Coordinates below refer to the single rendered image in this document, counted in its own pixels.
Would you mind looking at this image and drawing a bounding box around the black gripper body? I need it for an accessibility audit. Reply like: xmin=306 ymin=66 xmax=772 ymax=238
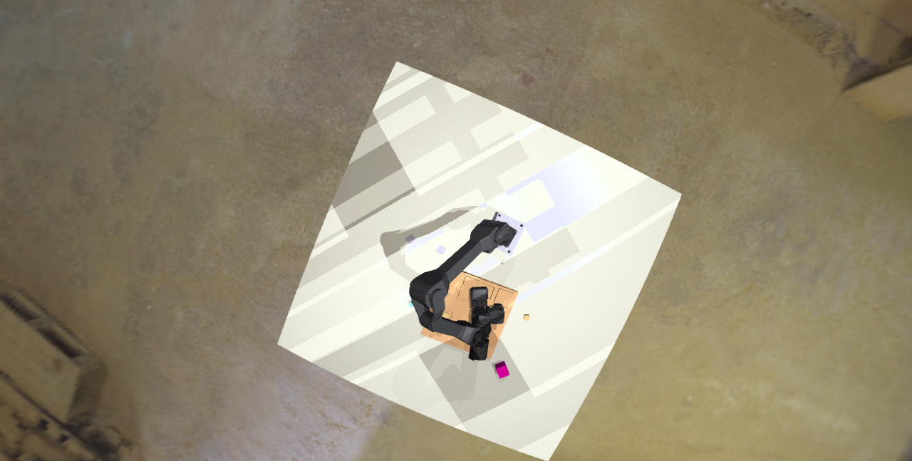
xmin=470 ymin=286 xmax=489 ymax=320

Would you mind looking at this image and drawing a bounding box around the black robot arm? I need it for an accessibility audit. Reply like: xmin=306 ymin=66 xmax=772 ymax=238
xmin=408 ymin=219 xmax=517 ymax=361

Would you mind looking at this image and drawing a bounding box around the magenta cube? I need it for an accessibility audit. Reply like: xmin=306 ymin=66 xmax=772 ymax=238
xmin=495 ymin=361 xmax=509 ymax=378

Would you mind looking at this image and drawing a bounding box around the tan puzzle board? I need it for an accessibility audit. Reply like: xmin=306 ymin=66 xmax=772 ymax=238
xmin=421 ymin=271 xmax=518 ymax=359

